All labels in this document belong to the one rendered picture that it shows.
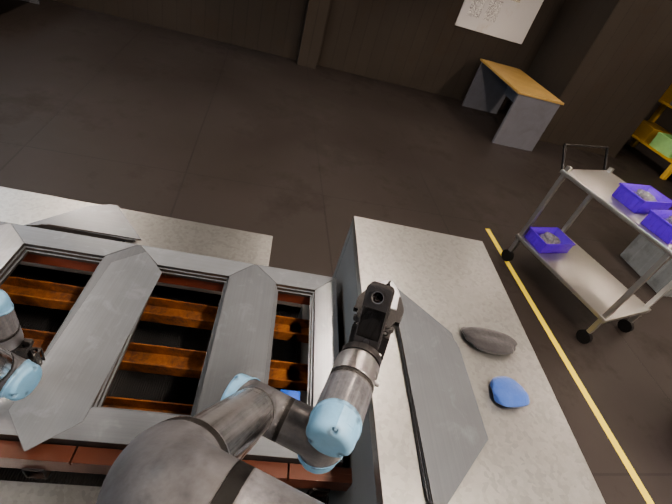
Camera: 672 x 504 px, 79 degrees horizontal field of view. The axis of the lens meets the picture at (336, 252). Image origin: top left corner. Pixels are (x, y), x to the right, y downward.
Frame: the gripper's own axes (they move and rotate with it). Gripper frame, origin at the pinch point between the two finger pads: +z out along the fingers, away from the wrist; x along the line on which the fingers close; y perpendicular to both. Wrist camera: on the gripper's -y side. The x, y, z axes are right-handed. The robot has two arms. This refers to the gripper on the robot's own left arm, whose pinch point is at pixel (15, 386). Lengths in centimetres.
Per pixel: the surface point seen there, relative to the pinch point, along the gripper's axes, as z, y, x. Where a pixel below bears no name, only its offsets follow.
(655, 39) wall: -88, 547, 560
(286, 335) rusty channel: 15, 72, 40
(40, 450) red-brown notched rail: 3.1, 12.1, -14.1
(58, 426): 0.7, 14.3, -9.0
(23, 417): 0.7, 5.5, -7.6
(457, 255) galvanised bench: -19, 136, 66
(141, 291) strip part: 0.8, 18.9, 39.0
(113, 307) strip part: 0.8, 12.9, 30.6
